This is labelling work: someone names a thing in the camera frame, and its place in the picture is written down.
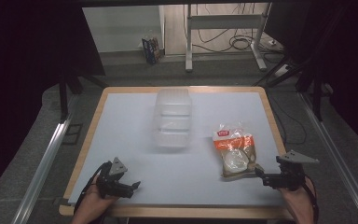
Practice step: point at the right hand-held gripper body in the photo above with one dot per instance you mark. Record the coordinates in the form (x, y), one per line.
(292, 174)

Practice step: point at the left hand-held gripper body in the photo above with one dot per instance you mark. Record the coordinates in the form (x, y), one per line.
(112, 177)

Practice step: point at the clear plastic bread packet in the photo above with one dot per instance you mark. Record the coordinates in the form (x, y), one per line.
(236, 152)

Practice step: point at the clear plastic storage box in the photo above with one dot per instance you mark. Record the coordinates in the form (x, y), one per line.
(172, 118)

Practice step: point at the person's right hand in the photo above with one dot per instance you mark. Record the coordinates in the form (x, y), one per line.
(298, 203)

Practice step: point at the person's left hand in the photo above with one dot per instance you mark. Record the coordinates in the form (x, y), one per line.
(90, 203)

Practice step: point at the black floor socket plate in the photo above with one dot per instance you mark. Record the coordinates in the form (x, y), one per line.
(72, 134)

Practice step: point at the black metal stand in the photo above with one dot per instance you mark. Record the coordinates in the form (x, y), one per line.
(65, 93)
(307, 77)

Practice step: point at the black curtain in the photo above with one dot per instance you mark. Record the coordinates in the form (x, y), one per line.
(28, 77)
(348, 62)

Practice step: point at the white power strip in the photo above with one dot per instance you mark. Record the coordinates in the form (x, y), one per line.
(276, 43)

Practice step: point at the blue carton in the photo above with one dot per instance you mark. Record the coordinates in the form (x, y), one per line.
(151, 48)

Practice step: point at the aluminium floor rail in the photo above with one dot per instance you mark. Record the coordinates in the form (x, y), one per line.
(42, 169)
(338, 155)

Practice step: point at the white metal desk frame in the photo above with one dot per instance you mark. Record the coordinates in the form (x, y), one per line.
(220, 21)

